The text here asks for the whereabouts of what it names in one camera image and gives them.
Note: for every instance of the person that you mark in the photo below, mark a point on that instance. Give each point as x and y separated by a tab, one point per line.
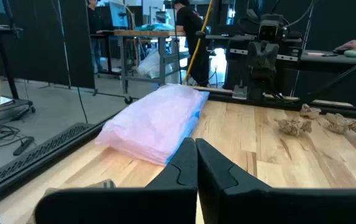
190	25
95	25

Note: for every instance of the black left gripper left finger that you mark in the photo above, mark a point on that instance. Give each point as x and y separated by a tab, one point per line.
171	199

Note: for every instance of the teal cloth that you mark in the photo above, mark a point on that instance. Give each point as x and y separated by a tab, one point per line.
154	27

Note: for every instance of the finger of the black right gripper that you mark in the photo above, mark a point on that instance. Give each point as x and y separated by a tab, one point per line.
270	57
256	57

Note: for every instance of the green computer mouse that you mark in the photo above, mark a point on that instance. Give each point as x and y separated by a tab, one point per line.
352	53

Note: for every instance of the computer monitor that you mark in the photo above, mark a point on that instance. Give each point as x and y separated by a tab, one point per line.
118	14

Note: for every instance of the dark desk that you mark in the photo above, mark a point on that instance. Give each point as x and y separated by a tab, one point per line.
321	59

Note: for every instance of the white plastic bag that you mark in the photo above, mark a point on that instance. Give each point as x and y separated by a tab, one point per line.
151	65

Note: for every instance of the black aluminium table frame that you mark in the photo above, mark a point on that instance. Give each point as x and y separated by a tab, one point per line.
321	107

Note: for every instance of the black power strip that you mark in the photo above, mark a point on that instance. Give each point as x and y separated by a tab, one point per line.
24	145

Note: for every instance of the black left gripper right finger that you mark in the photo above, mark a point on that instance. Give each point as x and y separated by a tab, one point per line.
243	202

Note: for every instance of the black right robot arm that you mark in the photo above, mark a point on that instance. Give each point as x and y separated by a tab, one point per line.
243	23

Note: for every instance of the wooden top metal workbench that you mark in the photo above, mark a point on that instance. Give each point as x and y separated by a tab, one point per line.
147	32

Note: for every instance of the black partition wall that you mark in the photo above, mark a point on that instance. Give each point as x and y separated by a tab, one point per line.
41	46

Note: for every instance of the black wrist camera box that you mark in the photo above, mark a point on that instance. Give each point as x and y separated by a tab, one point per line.
268	31

